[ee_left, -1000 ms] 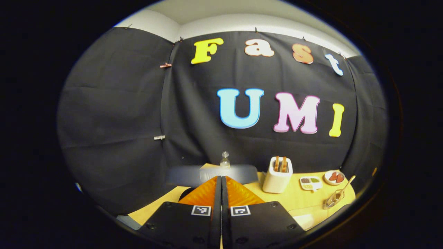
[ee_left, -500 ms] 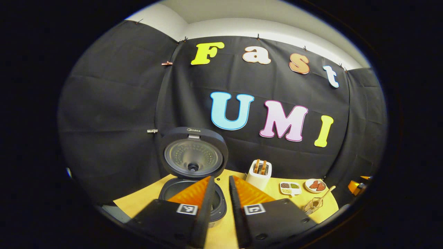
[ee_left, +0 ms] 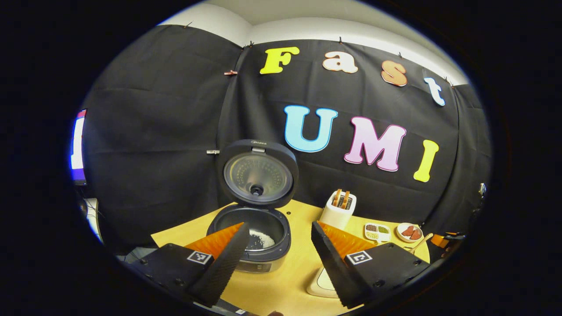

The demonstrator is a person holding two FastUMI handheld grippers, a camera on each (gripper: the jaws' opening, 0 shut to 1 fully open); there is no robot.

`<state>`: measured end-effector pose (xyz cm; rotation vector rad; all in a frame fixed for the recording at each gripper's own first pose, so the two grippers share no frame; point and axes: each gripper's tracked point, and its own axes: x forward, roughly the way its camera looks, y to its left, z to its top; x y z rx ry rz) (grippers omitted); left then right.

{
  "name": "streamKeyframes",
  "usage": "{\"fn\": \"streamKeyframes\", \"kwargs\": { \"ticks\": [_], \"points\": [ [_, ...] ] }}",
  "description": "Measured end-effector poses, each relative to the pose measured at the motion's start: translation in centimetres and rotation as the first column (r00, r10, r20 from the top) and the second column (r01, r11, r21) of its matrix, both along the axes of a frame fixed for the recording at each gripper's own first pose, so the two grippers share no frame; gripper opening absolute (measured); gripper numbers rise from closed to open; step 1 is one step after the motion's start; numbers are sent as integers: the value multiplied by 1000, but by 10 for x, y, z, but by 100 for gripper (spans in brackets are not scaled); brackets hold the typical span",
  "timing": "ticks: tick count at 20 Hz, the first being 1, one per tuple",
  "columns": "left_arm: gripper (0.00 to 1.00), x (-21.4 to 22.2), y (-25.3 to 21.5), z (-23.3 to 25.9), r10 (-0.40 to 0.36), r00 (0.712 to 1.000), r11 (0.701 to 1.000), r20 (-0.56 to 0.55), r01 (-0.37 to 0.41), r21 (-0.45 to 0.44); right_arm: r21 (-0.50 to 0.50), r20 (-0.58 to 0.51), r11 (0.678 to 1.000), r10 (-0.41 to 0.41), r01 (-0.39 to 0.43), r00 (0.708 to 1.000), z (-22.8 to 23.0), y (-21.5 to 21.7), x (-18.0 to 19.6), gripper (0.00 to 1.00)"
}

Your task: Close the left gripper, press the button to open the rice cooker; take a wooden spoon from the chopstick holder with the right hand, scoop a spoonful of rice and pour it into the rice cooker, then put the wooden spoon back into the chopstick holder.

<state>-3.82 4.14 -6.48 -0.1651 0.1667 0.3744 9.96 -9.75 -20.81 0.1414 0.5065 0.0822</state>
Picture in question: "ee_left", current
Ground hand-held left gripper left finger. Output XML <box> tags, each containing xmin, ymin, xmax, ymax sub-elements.
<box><xmin>127</xmin><ymin>222</ymin><xmax>251</xmax><ymax>308</ymax></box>

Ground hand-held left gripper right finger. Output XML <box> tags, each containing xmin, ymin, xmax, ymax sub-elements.
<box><xmin>311</xmin><ymin>221</ymin><xmax>431</xmax><ymax>309</ymax></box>

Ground black rice cooker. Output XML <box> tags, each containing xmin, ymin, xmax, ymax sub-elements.
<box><xmin>206</xmin><ymin>139</ymin><xmax>300</xmax><ymax>273</ymax></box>

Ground small white plate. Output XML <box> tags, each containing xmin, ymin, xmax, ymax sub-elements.
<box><xmin>396</xmin><ymin>223</ymin><xmax>424</xmax><ymax>243</ymax></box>

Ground white toaster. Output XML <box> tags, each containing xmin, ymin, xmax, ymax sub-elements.
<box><xmin>319</xmin><ymin>191</ymin><xmax>357</xmax><ymax>230</ymax></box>

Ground white divided dish of beans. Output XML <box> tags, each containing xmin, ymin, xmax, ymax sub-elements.
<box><xmin>364</xmin><ymin>223</ymin><xmax>391</xmax><ymax>243</ymax></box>

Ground lit screen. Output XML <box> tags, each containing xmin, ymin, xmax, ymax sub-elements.
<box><xmin>70</xmin><ymin>110</ymin><xmax>87</xmax><ymax>185</ymax></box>

